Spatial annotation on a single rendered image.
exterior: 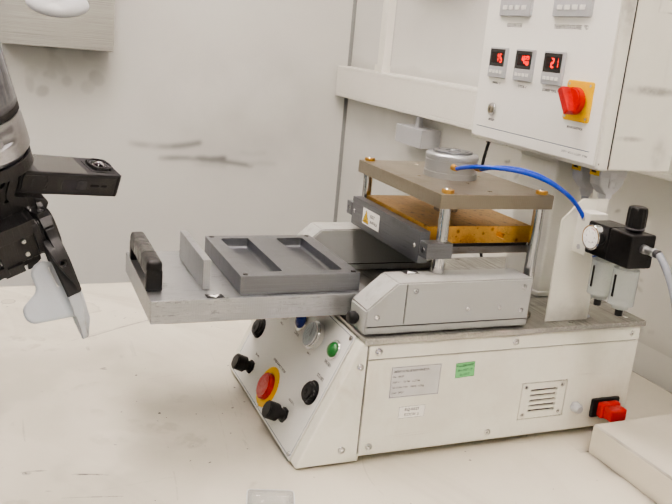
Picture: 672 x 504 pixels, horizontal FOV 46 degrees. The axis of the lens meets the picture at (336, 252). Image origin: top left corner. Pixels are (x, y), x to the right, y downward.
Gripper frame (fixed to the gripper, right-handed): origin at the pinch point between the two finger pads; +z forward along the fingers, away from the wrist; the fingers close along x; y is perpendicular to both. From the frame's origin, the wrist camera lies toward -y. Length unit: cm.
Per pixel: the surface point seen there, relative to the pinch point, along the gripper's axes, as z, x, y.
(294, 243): 15.8, -7.7, -36.8
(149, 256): 2.8, -3.8, -12.4
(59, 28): 28, -139, -53
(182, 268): 10.4, -7.7, -18.0
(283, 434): 27.3, 12.8, -19.0
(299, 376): 23.3, 8.8, -25.0
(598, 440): 33, 39, -55
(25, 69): 42, -150, -44
